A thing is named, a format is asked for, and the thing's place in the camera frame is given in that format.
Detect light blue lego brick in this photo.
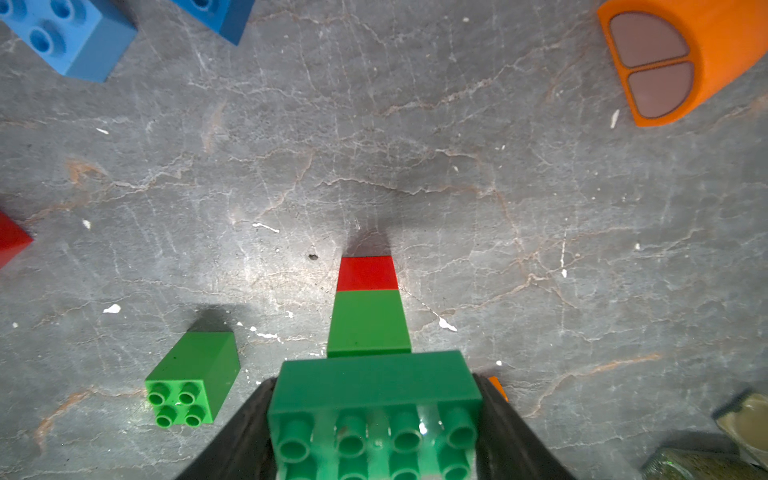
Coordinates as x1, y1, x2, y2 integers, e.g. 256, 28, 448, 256
1, 0, 137, 83

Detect glass jar green contents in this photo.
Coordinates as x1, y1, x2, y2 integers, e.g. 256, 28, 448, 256
641, 447, 767, 480

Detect orange half-round lego piece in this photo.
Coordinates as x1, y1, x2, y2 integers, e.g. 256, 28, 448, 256
597, 1, 767, 128

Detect green small lego brick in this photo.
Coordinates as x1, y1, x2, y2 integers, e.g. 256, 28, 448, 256
327, 290, 412, 358
145, 331, 240, 429

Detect red small lego brick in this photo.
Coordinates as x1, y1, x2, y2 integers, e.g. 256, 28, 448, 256
337, 256, 398, 292

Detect dark blue lego brick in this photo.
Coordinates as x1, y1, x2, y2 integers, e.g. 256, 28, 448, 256
173, 0, 255, 46

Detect glass bottle tan lid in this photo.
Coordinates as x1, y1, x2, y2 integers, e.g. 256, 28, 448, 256
713, 389, 767, 470

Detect orange long lego brick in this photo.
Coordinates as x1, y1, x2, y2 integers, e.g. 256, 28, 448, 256
488, 376, 509, 402

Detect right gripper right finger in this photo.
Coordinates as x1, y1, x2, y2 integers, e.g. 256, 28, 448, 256
473, 373, 575, 480

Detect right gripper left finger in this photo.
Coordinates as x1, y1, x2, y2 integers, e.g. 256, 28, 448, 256
177, 377, 278, 480

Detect red long lego brick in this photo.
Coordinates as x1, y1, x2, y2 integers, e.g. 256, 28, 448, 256
0, 212, 33, 268

